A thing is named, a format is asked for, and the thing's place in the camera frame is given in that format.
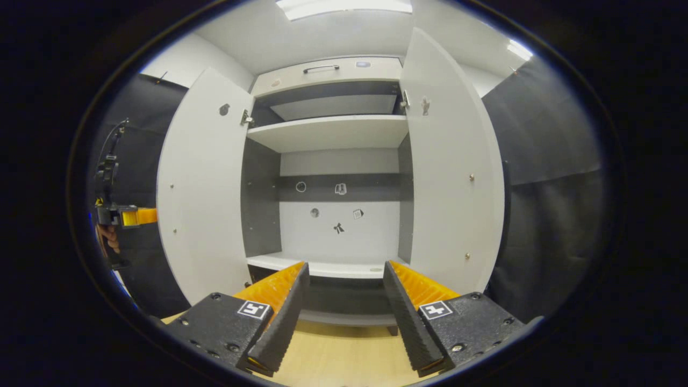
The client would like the beige cabinet door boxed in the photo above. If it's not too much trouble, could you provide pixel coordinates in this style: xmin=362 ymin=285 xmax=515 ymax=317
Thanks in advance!
xmin=399 ymin=27 xmax=506 ymax=296
xmin=156 ymin=67 xmax=254 ymax=306

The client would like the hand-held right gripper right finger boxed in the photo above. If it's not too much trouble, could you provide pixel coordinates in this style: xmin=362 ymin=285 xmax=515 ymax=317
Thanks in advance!
xmin=383 ymin=260 xmax=527 ymax=377

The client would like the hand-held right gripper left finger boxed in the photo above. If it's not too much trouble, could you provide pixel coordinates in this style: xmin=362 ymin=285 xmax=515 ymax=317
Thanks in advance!
xmin=161 ymin=261 xmax=311 ymax=377

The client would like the small ceiling light panel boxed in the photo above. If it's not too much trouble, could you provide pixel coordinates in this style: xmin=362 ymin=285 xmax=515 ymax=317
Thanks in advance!
xmin=507 ymin=39 xmax=534 ymax=61

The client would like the grey cabinet shelf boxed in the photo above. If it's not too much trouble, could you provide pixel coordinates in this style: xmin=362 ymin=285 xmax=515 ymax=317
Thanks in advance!
xmin=269 ymin=95 xmax=398 ymax=121

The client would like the black backdrop cloth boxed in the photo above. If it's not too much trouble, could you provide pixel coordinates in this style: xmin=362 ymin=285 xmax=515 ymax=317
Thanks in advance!
xmin=481 ymin=56 xmax=608 ymax=323
xmin=86 ymin=73 xmax=191 ymax=318

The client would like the beige double-door shoe cabinet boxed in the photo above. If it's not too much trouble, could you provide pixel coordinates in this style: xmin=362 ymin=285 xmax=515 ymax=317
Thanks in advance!
xmin=156 ymin=27 xmax=506 ymax=336

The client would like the white cabinet shelf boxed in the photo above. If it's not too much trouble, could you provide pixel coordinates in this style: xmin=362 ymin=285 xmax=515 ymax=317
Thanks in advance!
xmin=246 ymin=252 xmax=410 ymax=279
xmin=246 ymin=114 xmax=409 ymax=154

